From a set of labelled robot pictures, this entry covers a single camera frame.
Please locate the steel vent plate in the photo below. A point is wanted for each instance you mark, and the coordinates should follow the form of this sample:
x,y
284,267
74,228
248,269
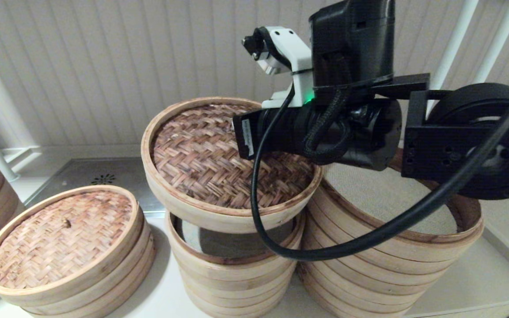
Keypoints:
x,y
82,172

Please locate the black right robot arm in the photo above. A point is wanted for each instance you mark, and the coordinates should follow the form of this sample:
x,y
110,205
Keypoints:
x,y
457,145

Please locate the beige mesh liner cloth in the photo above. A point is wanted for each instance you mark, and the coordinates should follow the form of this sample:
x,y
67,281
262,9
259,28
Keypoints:
x,y
369,194

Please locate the narrow bamboo steamer stack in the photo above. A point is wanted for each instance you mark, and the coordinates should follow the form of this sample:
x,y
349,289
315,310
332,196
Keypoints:
x,y
232,287

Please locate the tall wide bamboo steamer stack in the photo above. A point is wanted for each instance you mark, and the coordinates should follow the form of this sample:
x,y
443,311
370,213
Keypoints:
x,y
369,274

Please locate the pale woven bamboo steamer lid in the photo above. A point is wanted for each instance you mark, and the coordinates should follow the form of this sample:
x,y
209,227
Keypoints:
x,y
60,238

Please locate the beige cabinet door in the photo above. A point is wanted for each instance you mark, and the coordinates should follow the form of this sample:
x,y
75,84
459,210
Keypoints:
x,y
457,312

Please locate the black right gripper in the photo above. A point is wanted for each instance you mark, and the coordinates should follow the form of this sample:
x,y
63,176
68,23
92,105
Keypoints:
x,y
281,130

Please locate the white mounted wrist camera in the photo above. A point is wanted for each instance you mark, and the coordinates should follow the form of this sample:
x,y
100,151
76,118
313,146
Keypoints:
x,y
294,48

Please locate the dark woven bamboo steamer lid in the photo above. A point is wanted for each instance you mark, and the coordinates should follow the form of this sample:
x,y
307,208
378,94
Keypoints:
x,y
192,159

